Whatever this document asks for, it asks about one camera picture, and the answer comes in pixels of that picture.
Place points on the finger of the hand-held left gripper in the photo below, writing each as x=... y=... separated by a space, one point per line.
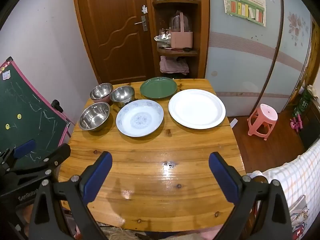
x=25 y=148
x=58 y=153

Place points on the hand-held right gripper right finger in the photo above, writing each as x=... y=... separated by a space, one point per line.
x=223 y=177

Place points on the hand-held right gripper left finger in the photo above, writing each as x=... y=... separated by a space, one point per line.
x=97 y=177

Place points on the large steel bowl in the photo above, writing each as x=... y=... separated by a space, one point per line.
x=93 y=116

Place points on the blue patterned plate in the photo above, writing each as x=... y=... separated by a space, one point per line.
x=140 y=118

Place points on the large white plate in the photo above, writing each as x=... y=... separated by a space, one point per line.
x=196 y=108

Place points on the steel bowl with pink outside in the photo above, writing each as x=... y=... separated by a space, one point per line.
x=100 y=91

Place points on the small steel bowl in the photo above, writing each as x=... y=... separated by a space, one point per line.
x=121 y=94

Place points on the white paper scrap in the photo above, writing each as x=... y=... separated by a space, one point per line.
x=233 y=122

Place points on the beige fluffy cloth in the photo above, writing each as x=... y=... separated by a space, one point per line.
x=120 y=233

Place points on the pink garment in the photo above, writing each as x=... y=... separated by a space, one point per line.
x=187 y=235

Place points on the checked blanket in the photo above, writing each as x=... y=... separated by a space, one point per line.
x=300 y=175

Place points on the pink plastic stool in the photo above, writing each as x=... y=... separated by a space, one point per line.
x=267 y=112

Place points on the pink toy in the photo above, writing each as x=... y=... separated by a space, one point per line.
x=296 y=123

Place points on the green bag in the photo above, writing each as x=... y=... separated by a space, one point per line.
x=303 y=102

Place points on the pink folded cloth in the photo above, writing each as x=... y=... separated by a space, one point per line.
x=173 y=66

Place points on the pale blue sliding wardrobe door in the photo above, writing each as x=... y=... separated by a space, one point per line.
x=295 y=67

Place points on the brown wooden door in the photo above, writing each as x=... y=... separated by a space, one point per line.
x=112 y=30

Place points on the pink basket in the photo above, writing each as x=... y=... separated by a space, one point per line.
x=181 y=40

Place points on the wooden corner shelf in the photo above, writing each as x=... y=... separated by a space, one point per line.
x=203 y=30

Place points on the shiny foil packets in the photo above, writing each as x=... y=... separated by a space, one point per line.
x=162 y=36

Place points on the clear plastic dome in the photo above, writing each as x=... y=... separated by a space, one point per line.
x=175 y=23

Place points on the white door hook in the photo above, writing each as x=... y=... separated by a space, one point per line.
x=144 y=9

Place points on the green chalkboard with pink frame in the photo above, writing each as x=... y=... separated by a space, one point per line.
x=30 y=110

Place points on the wall poster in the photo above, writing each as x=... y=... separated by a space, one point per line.
x=243 y=2

